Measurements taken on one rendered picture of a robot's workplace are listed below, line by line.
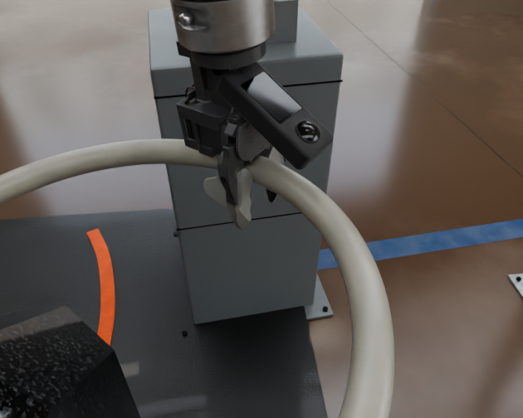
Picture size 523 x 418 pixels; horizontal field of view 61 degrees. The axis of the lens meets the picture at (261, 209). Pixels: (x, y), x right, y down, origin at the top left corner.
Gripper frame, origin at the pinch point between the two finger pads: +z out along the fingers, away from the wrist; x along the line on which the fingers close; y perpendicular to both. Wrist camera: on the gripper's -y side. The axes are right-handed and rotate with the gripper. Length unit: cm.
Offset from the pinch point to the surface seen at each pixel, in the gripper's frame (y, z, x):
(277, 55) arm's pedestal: 26.7, 1.2, -40.9
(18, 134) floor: 202, 78, -47
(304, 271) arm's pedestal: 23, 68, -43
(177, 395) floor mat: 34, 82, 4
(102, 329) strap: 68, 80, 3
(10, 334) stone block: 20.8, 11.0, 26.5
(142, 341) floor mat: 55, 81, -2
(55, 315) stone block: 28.4, 21.2, 19.5
